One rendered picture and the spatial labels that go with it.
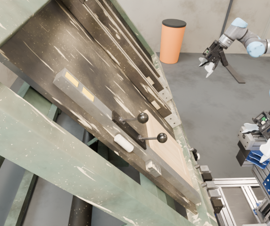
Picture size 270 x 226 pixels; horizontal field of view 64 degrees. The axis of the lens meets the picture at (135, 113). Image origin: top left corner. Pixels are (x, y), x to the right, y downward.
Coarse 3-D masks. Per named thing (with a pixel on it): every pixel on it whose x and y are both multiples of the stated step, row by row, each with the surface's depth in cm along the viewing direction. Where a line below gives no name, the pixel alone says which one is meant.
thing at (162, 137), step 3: (138, 135) 84; (159, 135) 76; (162, 135) 75; (165, 135) 76; (141, 138) 83; (144, 138) 82; (147, 138) 81; (150, 138) 80; (153, 138) 79; (156, 138) 78; (159, 138) 75; (162, 138) 75; (165, 138) 75; (141, 141) 83; (159, 141) 76; (162, 141) 75; (165, 141) 76
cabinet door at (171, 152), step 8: (144, 112) 122; (152, 120) 121; (152, 128) 114; (160, 128) 126; (152, 136) 107; (168, 136) 131; (152, 144) 102; (160, 144) 112; (168, 144) 124; (176, 144) 138; (160, 152) 104; (168, 152) 116; (176, 152) 129; (168, 160) 109; (176, 160) 121; (184, 160) 134; (176, 168) 113; (184, 168) 125; (184, 176) 117
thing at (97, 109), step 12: (60, 72) 65; (60, 84) 64; (72, 84) 64; (72, 96) 67; (84, 96) 67; (84, 108) 70; (96, 108) 70; (108, 108) 76; (96, 120) 73; (108, 120) 74; (120, 132) 77; (132, 144) 82; (144, 156) 87; (156, 156) 91; (168, 168) 96; (168, 180) 98; (180, 180) 102; (192, 192) 108
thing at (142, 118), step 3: (138, 114) 70; (141, 114) 69; (144, 114) 69; (147, 114) 70; (120, 117) 76; (135, 117) 72; (138, 117) 69; (141, 117) 69; (144, 117) 69; (147, 117) 69; (120, 120) 76; (123, 120) 76; (126, 120) 75; (129, 120) 74; (132, 120) 73; (135, 120) 72; (138, 120) 70; (141, 120) 69; (144, 120) 69; (147, 120) 69; (123, 123) 77; (141, 123) 70; (144, 123) 70
